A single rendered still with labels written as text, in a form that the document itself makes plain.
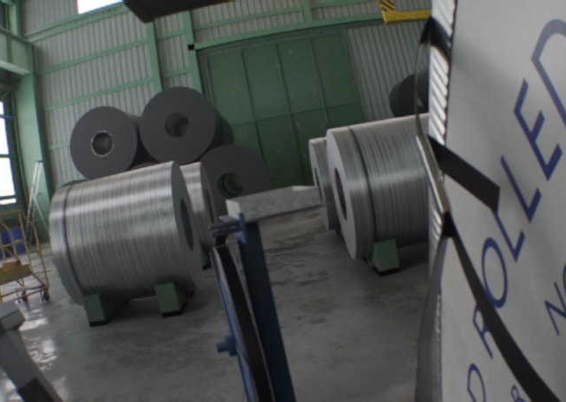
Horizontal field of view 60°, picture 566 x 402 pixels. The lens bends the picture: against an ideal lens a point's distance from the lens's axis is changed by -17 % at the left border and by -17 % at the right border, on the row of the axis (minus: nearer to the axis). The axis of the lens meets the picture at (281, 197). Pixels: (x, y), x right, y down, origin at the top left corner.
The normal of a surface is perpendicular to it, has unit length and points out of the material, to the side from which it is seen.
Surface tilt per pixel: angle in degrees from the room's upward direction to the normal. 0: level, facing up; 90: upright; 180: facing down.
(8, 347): 88
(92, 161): 90
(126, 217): 71
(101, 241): 86
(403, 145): 56
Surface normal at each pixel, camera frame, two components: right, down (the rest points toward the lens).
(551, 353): -0.98, 0.19
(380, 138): -0.13, -0.70
